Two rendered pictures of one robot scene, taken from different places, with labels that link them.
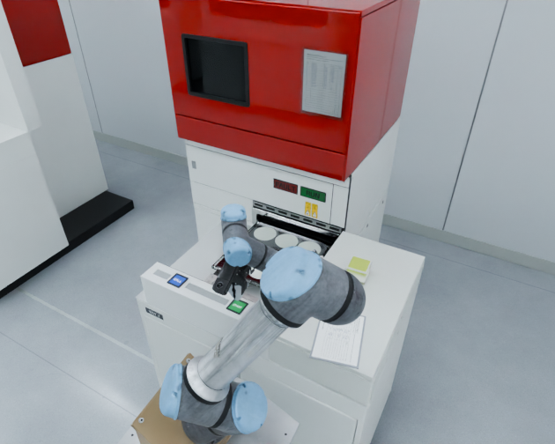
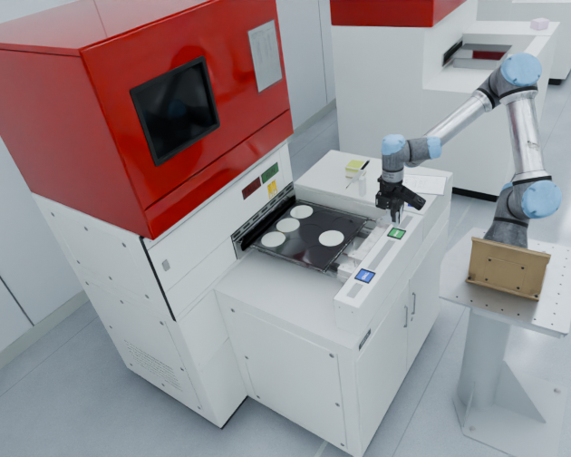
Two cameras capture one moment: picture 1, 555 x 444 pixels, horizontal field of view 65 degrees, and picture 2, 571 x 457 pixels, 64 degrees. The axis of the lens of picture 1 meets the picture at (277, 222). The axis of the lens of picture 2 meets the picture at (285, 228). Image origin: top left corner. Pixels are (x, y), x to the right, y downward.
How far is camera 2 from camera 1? 192 cm
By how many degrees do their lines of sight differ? 62
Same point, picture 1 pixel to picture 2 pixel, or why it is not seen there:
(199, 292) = (378, 260)
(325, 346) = (431, 189)
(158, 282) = (368, 291)
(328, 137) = (278, 102)
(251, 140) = (228, 161)
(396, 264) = (340, 160)
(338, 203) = (285, 162)
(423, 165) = not seen: hidden behind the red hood
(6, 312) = not seen: outside the picture
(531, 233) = not seen: hidden behind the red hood
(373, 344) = (424, 171)
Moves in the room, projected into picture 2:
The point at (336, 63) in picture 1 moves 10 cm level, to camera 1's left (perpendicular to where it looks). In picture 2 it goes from (270, 31) to (266, 39)
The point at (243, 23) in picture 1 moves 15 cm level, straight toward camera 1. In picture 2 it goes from (195, 34) to (244, 28)
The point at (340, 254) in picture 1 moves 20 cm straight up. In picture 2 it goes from (326, 184) to (322, 144)
